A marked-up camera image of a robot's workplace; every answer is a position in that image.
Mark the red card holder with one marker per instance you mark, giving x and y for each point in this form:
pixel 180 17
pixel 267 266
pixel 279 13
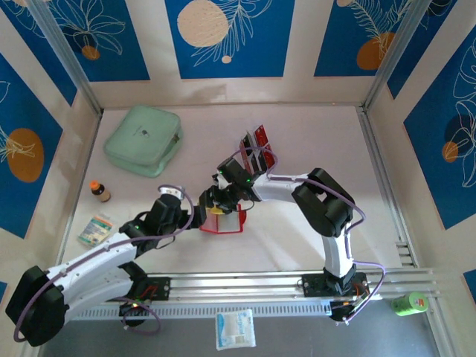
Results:
pixel 228 223

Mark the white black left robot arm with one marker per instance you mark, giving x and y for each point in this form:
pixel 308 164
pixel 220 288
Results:
pixel 93 271

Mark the small bottle orange cap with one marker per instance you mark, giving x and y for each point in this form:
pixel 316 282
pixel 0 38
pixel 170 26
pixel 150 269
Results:
pixel 101 192

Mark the small green orange packet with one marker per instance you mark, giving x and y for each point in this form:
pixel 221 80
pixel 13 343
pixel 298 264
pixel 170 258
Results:
pixel 94 230

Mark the mint green zip pouch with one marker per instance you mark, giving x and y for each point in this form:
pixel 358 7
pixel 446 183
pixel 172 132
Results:
pixel 141 137

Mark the white blue tissue pack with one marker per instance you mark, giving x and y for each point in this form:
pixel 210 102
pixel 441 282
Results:
pixel 236 329

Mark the green tape roll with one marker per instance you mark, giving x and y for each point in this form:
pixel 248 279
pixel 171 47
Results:
pixel 407 305

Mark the long aluminium base rail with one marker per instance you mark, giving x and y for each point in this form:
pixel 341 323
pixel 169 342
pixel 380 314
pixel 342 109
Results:
pixel 238 284

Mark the aluminium side rail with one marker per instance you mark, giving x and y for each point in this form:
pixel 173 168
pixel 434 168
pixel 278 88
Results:
pixel 383 167

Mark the aluminium corner post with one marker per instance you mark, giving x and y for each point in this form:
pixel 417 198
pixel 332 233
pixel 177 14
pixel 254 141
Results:
pixel 395 56
pixel 67 56

